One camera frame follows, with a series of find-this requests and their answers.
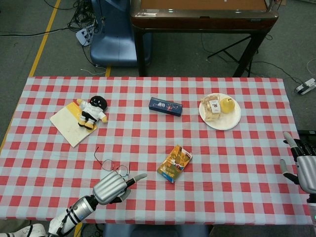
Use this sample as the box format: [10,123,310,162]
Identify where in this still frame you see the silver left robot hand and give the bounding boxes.
[92,170,148,205]

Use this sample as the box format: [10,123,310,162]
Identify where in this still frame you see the bread in clear plastic bag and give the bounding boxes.
[199,93,222,122]

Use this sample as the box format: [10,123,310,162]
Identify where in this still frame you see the cream yellow notebook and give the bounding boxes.
[49,100,99,148]

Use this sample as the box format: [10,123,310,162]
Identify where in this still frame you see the black floor cable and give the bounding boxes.
[0,26,78,38]

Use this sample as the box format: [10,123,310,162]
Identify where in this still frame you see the white grey power strip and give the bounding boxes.
[294,78,316,96]

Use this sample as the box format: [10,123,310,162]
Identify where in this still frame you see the red white checkered tablecloth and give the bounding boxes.
[0,76,314,226]

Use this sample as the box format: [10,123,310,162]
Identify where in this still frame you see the white round plate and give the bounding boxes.
[198,93,242,131]

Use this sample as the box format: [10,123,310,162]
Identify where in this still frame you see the thin-framed eyeglasses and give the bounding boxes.
[93,147,131,177]

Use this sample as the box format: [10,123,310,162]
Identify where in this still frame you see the blue seat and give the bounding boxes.
[102,224,209,237]

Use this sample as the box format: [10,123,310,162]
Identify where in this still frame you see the white power strip with plugs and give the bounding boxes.
[75,27,94,47]

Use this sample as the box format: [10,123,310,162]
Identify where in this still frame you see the dark wood mahjong table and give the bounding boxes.
[130,0,279,77]

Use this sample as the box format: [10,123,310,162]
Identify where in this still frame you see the dark blue rectangular box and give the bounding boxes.
[148,97,184,117]

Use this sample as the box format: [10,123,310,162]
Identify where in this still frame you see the orange snack packet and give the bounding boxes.
[157,145,194,184]

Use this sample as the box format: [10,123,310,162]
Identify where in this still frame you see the black white plush doll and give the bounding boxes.
[76,95,109,130]

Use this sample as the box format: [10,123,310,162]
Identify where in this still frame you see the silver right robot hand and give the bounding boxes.
[279,132,316,195]

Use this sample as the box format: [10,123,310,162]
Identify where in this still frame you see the blue plastic chair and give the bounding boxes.
[89,0,152,68]

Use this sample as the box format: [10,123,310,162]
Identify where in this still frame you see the yellow pear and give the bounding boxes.
[220,97,235,114]

